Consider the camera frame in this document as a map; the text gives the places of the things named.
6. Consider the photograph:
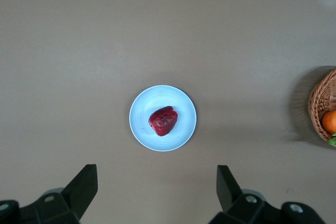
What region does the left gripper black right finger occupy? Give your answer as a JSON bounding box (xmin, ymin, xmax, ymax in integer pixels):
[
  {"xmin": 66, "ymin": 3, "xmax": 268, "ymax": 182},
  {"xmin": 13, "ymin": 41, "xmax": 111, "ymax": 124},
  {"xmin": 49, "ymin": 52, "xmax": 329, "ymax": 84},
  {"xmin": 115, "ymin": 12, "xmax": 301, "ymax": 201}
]
[{"xmin": 207, "ymin": 165, "xmax": 326, "ymax": 224}]

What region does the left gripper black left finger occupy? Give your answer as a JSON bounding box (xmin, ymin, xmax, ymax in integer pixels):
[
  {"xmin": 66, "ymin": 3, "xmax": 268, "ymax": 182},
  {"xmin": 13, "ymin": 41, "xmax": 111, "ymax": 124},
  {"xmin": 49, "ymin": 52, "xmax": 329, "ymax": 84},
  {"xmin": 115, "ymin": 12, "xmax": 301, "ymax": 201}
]
[{"xmin": 0, "ymin": 164, "xmax": 99, "ymax": 224}]

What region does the dark red apple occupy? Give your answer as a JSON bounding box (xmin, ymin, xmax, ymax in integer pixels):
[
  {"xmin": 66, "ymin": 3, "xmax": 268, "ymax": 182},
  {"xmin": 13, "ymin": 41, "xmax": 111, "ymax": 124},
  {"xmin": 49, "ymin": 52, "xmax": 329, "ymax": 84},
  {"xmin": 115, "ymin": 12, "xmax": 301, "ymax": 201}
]
[{"xmin": 148, "ymin": 105, "xmax": 179, "ymax": 137}]

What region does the orange mandarin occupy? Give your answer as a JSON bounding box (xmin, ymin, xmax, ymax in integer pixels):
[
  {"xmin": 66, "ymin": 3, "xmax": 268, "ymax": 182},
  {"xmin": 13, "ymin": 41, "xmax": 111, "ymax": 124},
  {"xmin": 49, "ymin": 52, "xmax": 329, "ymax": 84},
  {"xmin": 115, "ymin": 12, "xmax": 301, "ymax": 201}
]
[{"xmin": 322, "ymin": 110, "xmax": 336, "ymax": 134}]

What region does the brown wicker basket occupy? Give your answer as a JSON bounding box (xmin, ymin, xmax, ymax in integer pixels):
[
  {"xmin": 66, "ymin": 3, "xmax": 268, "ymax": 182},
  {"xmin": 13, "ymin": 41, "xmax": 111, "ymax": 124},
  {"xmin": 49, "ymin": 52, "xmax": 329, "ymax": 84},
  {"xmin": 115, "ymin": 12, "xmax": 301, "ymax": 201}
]
[{"xmin": 307, "ymin": 68, "xmax": 336, "ymax": 143}]

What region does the light blue round plate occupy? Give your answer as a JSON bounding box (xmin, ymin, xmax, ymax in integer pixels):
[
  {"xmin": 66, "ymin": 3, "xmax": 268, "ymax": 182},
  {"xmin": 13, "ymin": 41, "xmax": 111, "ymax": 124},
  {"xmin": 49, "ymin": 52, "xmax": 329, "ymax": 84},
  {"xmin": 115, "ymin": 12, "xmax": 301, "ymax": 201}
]
[{"xmin": 129, "ymin": 84, "xmax": 197, "ymax": 153}]

